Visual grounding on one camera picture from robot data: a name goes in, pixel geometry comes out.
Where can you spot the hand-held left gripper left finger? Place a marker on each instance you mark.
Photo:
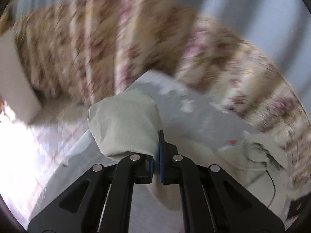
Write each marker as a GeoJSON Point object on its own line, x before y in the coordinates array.
{"type": "Point", "coordinates": [150, 168]}

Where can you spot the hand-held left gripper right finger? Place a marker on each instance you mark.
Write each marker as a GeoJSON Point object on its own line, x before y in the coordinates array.
{"type": "Point", "coordinates": [160, 154]}

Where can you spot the cream garment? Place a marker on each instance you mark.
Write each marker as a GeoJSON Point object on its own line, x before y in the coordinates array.
{"type": "Point", "coordinates": [121, 126]}

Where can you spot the grey printed bed sheet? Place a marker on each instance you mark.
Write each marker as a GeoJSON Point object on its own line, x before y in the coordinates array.
{"type": "Point", "coordinates": [201, 123]}

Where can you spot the white cardboard box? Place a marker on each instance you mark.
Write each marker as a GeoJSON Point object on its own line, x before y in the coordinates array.
{"type": "Point", "coordinates": [14, 77]}

